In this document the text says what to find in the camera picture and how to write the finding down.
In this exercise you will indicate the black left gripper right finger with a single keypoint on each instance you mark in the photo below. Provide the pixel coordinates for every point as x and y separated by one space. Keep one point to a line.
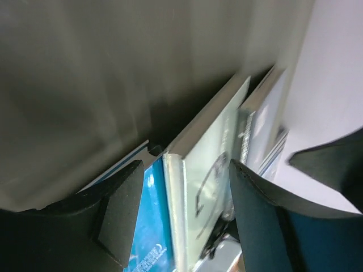
280 231

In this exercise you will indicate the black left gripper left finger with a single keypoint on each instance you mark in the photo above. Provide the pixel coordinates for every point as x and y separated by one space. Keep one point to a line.
91 230

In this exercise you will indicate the teal blue book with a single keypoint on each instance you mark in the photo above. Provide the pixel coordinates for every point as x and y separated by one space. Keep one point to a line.
150 212

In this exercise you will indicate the grey book with circle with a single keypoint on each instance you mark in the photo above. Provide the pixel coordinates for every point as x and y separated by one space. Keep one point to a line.
195 169

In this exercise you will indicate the navy blue book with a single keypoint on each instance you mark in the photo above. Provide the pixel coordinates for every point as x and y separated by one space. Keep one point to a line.
258 123

